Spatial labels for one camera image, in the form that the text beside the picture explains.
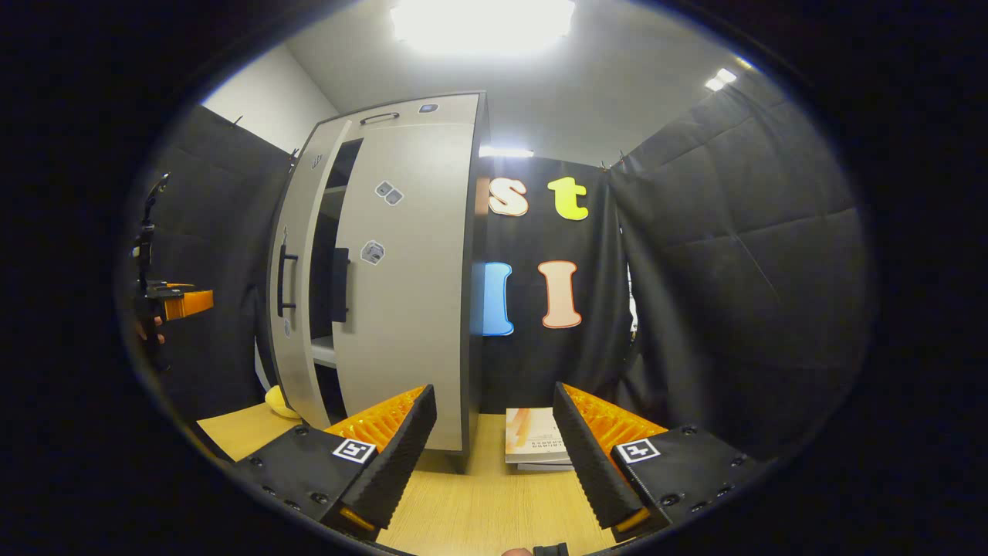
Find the beige cover book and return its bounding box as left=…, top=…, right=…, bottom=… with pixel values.
left=506, top=407, right=574, bottom=465

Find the grey cabinet drawer front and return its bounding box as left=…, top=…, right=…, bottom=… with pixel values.
left=340, top=94, right=483, bottom=134

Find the black backdrop cloth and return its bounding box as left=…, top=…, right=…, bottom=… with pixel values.
left=472, top=154, right=638, bottom=418

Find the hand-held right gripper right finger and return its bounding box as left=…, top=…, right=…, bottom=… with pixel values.
left=552, top=382, right=769, bottom=551

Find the grey cabinet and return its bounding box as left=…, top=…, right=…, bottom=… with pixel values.
left=266, top=91, right=491, bottom=473

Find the grey cabinet door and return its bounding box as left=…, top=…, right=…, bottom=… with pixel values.
left=330, top=122, right=479, bottom=453
left=268, top=120, right=352, bottom=429

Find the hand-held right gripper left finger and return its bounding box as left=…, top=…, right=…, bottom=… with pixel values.
left=228, top=385, right=437, bottom=541

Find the large ceiling light panel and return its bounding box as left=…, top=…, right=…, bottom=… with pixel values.
left=390, top=0, right=576, bottom=55

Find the yellow rounded object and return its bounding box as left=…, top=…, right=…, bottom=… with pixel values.
left=265, top=385, right=302, bottom=420

